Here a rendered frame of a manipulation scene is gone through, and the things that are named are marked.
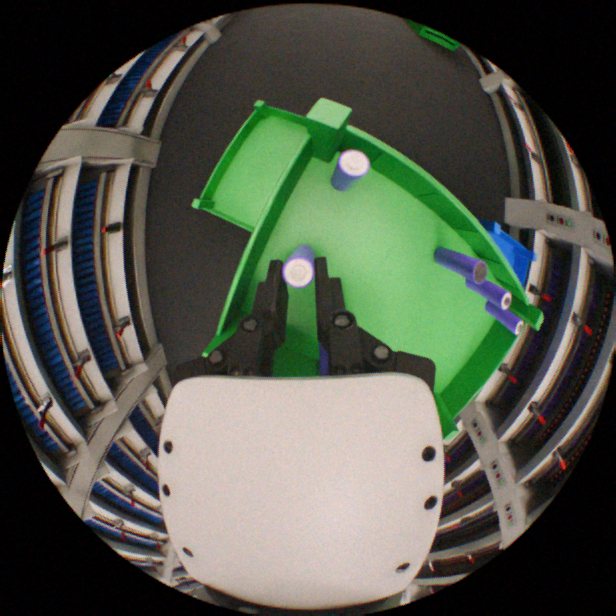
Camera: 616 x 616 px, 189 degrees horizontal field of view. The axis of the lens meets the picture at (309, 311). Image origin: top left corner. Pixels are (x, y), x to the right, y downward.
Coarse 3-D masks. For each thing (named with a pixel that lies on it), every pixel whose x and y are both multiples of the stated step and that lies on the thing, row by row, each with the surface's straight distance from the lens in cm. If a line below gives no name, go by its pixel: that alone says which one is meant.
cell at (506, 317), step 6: (486, 306) 29; (492, 306) 28; (492, 312) 28; (498, 312) 27; (504, 312) 27; (510, 312) 27; (498, 318) 28; (504, 318) 27; (510, 318) 26; (516, 318) 26; (504, 324) 27; (510, 324) 26; (516, 324) 26; (522, 324) 27; (516, 330) 26
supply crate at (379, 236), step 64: (320, 128) 13; (320, 192) 19; (384, 192) 20; (448, 192) 17; (256, 256) 17; (320, 256) 19; (384, 256) 20; (384, 320) 22; (448, 320) 26; (448, 384) 33
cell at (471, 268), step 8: (440, 248) 21; (440, 256) 21; (448, 256) 20; (456, 256) 19; (464, 256) 18; (440, 264) 21; (448, 264) 19; (456, 264) 18; (464, 264) 18; (472, 264) 17; (480, 264) 17; (456, 272) 19; (464, 272) 18; (472, 272) 17; (480, 272) 17; (472, 280) 17; (480, 280) 18
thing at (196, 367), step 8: (192, 360) 11; (200, 360) 10; (176, 368) 11; (184, 368) 11; (192, 368) 10; (200, 368) 10; (208, 368) 10; (176, 376) 11; (184, 376) 10; (192, 376) 10
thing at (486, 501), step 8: (488, 496) 84; (472, 504) 90; (480, 504) 86; (488, 504) 85; (456, 512) 97; (464, 512) 92; (472, 512) 89; (440, 520) 105; (448, 520) 100; (456, 520) 97; (440, 528) 110; (464, 528) 118; (448, 536) 127
